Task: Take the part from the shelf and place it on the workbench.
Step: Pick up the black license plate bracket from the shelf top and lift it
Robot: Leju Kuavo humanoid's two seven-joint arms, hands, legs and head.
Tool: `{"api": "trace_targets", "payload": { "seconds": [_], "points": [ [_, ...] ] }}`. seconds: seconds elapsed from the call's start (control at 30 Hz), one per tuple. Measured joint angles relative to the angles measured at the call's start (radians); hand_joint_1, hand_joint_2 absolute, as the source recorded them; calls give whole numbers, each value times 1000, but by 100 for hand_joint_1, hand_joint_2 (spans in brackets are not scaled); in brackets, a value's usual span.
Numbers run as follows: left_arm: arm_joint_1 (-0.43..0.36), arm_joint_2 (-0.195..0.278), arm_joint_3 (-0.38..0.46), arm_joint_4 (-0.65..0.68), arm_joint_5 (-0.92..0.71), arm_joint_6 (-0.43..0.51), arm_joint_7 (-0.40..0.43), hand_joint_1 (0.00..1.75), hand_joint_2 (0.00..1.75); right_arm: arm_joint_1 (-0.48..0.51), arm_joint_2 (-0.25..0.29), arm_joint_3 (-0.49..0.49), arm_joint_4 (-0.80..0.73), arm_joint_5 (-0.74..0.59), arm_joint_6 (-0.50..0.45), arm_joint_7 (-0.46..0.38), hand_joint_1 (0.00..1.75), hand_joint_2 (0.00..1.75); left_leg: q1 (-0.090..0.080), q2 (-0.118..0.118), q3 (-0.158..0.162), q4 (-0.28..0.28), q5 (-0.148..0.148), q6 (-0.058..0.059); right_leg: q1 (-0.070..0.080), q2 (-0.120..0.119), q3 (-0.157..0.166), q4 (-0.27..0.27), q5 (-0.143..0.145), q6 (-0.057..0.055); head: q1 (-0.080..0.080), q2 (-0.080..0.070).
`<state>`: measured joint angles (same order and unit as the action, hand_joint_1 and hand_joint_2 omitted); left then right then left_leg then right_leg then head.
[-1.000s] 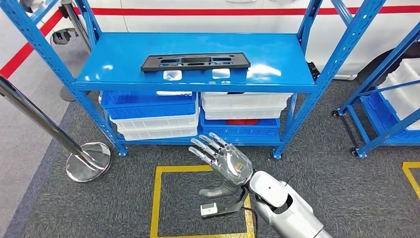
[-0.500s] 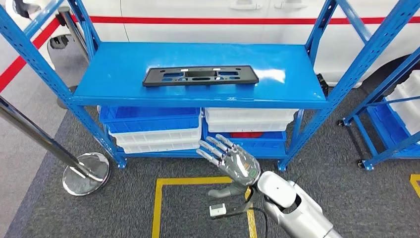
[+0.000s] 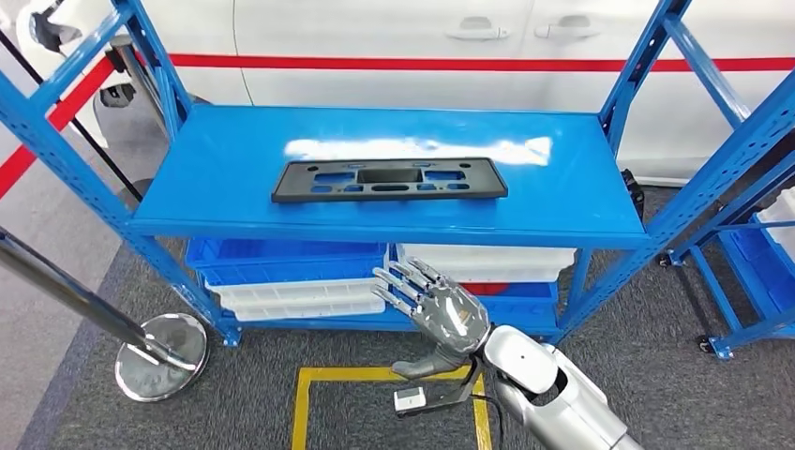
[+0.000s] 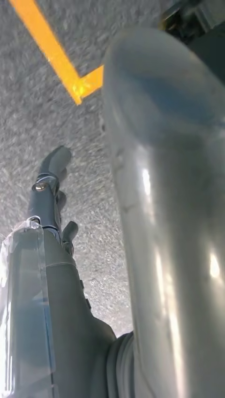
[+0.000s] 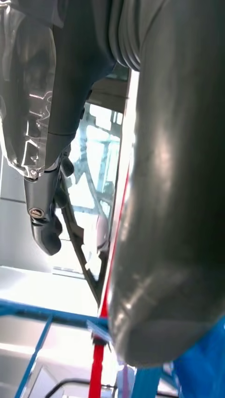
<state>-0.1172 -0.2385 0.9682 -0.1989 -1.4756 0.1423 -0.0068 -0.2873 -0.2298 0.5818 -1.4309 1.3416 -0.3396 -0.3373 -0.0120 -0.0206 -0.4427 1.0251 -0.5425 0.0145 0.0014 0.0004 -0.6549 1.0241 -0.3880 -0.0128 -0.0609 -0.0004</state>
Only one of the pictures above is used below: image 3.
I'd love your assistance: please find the black camera cable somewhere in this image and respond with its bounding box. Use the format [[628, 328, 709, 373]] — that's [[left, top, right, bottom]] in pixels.
[[476, 393, 505, 450]]

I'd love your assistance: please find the red item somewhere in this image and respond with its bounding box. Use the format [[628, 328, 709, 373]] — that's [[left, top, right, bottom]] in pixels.
[[462, 282, 514, 297]]

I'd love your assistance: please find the thin black stanchion post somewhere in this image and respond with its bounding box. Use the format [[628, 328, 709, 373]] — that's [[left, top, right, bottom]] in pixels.
[[0, 27, 157, 207]]

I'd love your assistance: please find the white car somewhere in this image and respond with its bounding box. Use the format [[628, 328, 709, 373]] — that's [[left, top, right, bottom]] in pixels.
[[15, 0, 795, 188]]

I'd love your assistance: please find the long black plastic panel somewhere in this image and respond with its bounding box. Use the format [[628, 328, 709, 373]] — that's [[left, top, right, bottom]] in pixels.
[[270, 157, 509, 205]]

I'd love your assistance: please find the yellow tape square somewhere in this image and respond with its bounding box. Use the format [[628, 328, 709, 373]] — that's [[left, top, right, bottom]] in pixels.
[[290, 365, 494, 450]]

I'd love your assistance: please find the chrome stanchion post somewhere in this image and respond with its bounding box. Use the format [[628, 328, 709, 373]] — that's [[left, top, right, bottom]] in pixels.
[[0, 228, 210, 403]]

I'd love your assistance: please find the blue plastic bin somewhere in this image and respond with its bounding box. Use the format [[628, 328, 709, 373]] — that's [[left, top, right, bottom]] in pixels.
[[185, 238, 389, 288], [387, 279, 561, 327], [720, 214, 795, 316]]

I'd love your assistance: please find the white plastic bin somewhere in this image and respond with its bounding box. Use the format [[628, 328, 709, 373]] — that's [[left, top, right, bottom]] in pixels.
[[204, 277, 386, 310], [396, 243, 578, 275], [754, 186, 795, 263], [226, 299, 387, 323], [434, 266, 563, 286]]

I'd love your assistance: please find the red barrier belt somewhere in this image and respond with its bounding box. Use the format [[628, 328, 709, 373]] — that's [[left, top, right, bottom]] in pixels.
[[0, 56, 118, 200], [167, 52, 795, 73]]

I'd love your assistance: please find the blue metal shelf rack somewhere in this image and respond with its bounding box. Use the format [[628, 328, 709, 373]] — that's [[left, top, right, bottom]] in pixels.
[[0, 0, 795, 349], [659, 152, 795, 362]]

